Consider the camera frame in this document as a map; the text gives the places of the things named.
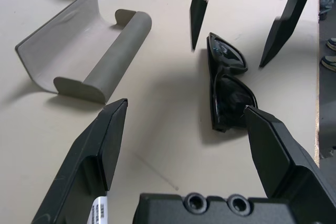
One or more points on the grey glasses case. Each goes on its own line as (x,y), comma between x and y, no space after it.
(78,51)

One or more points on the black sunglasses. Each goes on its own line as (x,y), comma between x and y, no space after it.
(225,95)

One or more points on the bystander sneaker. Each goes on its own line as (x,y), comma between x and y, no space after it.
(329,63)
(332,44)

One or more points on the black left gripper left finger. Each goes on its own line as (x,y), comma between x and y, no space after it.
(89,155)

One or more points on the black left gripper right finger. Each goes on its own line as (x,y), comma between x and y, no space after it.
(288,161)

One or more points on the white marker with blue cap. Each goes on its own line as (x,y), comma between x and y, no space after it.
(99,211)

